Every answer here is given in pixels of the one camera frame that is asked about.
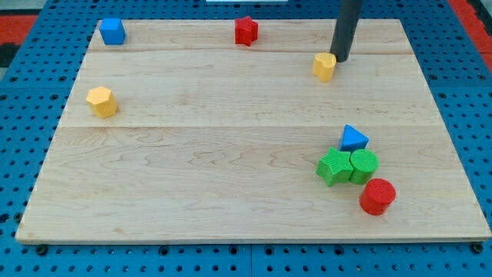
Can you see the black cylindrical robot arm stick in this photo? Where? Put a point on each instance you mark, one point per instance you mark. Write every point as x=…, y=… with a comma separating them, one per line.
x=348, y=15

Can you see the green star block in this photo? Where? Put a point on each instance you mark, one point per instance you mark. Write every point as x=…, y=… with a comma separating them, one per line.
x=335, y=167

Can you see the red star block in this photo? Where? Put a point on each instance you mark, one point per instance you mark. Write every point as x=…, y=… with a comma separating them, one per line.
x=245, y=31

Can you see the light wooden board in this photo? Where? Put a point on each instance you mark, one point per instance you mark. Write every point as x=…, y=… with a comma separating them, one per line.
x=215, y=142

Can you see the blue triangle block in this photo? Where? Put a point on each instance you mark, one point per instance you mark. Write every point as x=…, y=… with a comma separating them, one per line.
x=352, y=139

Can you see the yellow heart block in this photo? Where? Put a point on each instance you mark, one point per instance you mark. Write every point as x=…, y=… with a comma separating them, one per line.
x=323, y=66

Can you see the green cylinder block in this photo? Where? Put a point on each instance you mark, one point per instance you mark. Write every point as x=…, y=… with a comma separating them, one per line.
x=364, y=163

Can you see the red cylinder block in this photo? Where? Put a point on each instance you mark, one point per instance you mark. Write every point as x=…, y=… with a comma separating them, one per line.
x=377, y=196

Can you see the yellow hexagon block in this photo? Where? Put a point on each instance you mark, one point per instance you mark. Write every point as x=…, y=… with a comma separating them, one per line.
x=102, y=102

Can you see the blue cube block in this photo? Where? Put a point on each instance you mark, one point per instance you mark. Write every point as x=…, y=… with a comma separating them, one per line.
x=112, y=31

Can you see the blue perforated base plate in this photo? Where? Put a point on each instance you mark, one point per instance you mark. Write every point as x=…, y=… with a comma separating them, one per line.
x=36, y=87

